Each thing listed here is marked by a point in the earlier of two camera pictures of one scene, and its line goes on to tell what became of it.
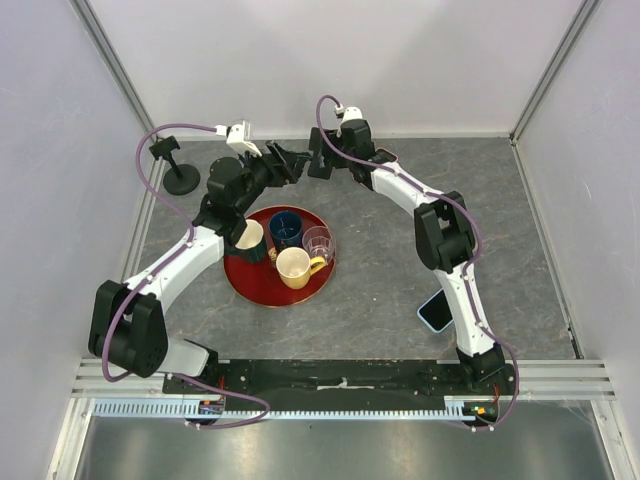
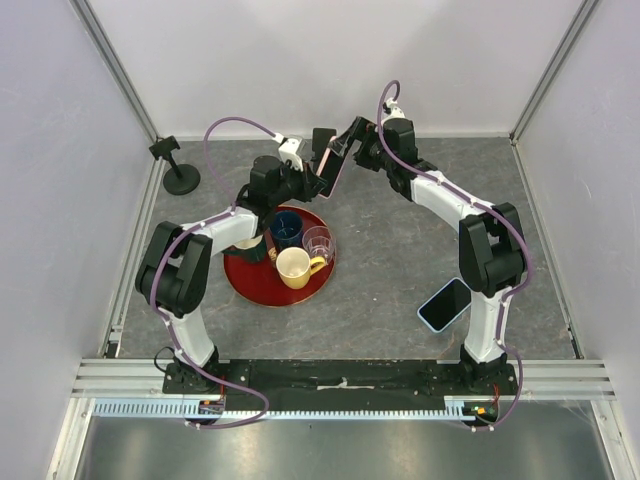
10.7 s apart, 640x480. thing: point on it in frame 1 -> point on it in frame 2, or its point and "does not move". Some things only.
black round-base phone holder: x=180 y=179 does not move
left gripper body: x=264 y=174 -> x=295 y=184
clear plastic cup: x=318 y=241 does not move
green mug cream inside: x=251 y=246 does not move
